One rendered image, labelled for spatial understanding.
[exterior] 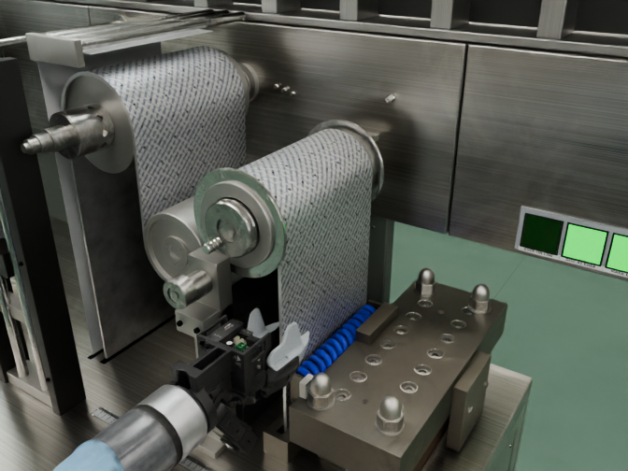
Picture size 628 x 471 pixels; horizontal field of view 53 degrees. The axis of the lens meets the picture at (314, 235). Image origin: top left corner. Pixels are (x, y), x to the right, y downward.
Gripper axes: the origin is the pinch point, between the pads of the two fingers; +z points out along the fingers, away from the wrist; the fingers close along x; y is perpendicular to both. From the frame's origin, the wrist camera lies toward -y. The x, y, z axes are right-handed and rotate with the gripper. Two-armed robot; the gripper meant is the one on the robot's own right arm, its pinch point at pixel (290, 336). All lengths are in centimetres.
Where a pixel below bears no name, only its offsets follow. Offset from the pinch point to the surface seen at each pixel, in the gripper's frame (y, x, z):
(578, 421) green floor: -109, -26, 139
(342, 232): 10.5, -0.2, 13.2
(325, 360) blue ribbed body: -5.3, -3.1, 4.3
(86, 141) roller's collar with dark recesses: 24.3, 27.9, -6.4
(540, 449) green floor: -109, -18, 118
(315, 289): 4.6, -0.2, 6.0
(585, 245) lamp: 9.6, -30.1, 29.9
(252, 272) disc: 10.0, 3.9, -2.4
